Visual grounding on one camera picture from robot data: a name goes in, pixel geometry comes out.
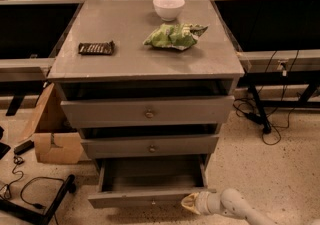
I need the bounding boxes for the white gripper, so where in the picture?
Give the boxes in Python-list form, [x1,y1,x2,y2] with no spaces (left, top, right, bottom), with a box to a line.
[181,192,221,215]

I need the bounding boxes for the grey bottom drawer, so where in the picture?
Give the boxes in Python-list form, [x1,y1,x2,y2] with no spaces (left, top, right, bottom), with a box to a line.
[88,155,208,208]

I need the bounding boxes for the grey drawer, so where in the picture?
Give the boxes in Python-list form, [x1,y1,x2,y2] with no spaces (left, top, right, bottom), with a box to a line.
[61,96,234,128]
[88,155,208,208]
[81,135,218,159]

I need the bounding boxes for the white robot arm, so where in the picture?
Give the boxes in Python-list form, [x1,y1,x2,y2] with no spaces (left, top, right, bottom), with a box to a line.
[181,188,277,225]

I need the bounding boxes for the grey middle drawer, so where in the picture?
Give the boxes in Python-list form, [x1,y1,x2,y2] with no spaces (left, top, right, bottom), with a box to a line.
[81,135,218,159]

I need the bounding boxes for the grey top drawer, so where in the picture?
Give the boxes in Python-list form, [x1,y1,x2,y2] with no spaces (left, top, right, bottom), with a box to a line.
[61,96,234,128]

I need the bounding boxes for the grey drawer cabinet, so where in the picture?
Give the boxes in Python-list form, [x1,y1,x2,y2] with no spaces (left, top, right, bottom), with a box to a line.
[47,0,245,170]

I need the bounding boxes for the black table leg right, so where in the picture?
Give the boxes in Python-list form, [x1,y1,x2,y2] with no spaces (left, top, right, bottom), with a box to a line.
[248,83,271,134]

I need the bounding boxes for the brown cardboard box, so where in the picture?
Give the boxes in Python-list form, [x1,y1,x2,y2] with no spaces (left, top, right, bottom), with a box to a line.
[20,84,83,165]

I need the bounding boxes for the green chip bag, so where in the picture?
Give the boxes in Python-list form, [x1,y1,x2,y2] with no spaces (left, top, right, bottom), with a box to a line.
[143,23,208,51]

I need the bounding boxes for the black rectangular device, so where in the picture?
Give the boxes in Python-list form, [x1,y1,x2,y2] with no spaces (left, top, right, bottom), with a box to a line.
[14,140,34,155]

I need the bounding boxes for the black metal stand left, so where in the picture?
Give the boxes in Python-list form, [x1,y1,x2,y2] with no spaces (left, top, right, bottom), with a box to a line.
[0,174,76,225]

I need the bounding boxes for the dark brown snack packet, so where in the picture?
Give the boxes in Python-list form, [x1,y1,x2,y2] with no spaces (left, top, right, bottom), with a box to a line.
[78,41,115,55]

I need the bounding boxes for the white ceramic bowl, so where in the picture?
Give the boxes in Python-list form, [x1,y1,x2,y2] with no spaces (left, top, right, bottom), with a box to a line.
[153,0,185,21]

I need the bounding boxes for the black cables on floor right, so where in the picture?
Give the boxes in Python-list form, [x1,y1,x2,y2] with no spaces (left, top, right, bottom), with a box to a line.
[232,50,301,147]

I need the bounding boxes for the black cable on floor left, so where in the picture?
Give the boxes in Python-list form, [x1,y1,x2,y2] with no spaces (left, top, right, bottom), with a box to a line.
[0,156,66,225]

